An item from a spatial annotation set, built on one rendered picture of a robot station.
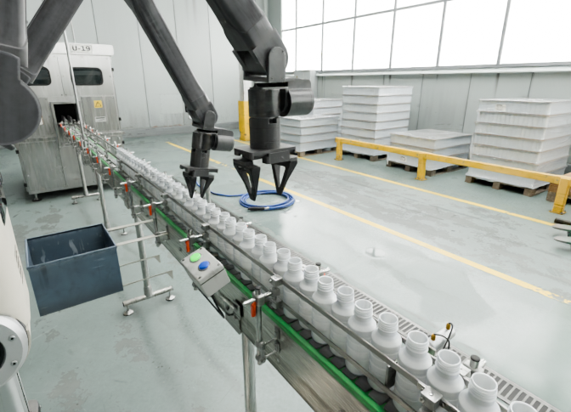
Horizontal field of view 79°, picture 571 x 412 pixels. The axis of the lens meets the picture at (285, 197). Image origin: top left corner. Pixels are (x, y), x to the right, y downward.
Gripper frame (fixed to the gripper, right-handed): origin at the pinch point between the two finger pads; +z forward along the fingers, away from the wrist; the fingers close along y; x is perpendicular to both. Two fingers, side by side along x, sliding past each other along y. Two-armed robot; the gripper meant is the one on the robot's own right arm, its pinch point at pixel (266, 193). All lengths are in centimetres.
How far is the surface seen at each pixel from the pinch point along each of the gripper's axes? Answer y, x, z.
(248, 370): 13, 35, 80
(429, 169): 529, 274, 132
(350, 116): 546, 485, 57
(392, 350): 13.2, -23.0, 28.9
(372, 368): 11.5, -19.9, 34.8
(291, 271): 12.7, 8.3, 26.0
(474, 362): 24, -34, 30
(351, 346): 11.0, -14.4, 32.8
